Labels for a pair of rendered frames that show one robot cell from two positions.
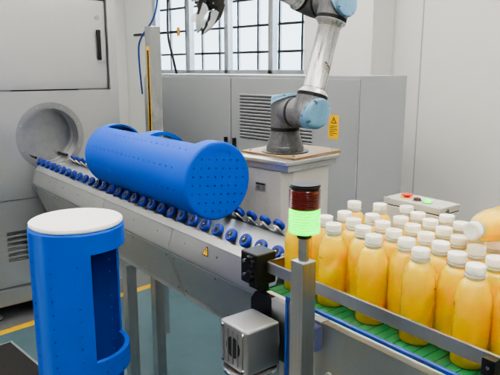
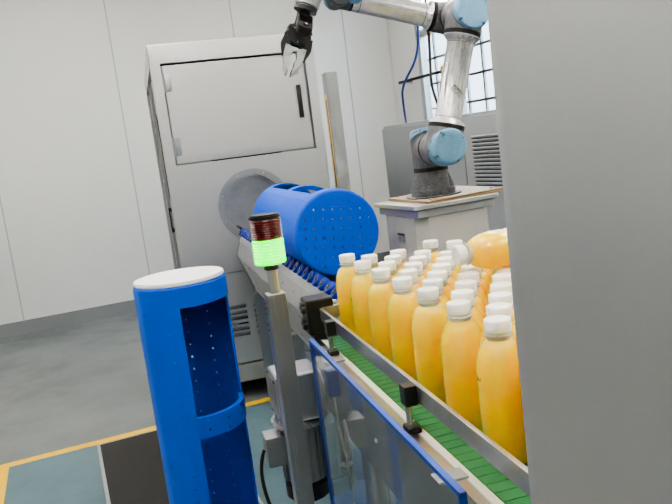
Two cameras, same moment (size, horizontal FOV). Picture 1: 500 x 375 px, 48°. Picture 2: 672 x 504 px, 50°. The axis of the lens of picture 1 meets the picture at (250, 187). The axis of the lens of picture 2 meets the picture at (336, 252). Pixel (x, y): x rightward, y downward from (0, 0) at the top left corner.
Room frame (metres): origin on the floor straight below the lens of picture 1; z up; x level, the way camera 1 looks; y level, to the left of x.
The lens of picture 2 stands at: (-0.14, -0.80, 1.38)
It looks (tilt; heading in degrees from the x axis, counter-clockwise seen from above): 9 degrees down; 24
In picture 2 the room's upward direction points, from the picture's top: 7 degrees counter-clockwise
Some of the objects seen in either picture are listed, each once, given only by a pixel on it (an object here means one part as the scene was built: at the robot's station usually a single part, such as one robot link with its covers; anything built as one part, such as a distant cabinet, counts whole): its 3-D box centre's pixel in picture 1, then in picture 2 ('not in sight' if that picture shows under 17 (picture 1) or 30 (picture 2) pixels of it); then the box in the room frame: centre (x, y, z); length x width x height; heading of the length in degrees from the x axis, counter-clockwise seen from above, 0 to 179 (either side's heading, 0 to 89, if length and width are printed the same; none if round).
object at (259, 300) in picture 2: not in sight; (266, 347); (3.18, 1.15, 0.31); 0.06 x 0.06 x 0.63; 38
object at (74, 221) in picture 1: (76, 220); (178, 277); (1.66, 0.53, 1.03); 0.28 x 0.28 x 0.01
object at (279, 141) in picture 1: (285, 138); (432, 180); (2.24, -0.14, 1.21); 0.15 x 0.15 x 0.10
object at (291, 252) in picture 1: (297, 253); (352, 299); (1.45, -0.13, 1.00); 0.07 x 0.07 x 0.19
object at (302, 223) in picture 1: (304, 219); (269, 251); (1.10, -0.11, 1.18); 0.06 x 0.06 x 0.05
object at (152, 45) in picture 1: (157, 187); (351, 252); (3.00, 0.50, 0.85); 0.06 x 0.06 x 1.70; 38
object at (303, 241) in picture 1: (304, 222); (269, 253); (1.10, -0.11, 1.18); 0.06 x 0.06 x 0.16
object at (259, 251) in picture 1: (260, 267); (319, 316); (1.46, -0.03, 0.95); 0.10 x 0.07 x 0.10; 128
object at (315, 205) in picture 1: (304, 198); (265, 228); (1.10, -0.11, 1.23); 0.06 x 0.06 x 0.04
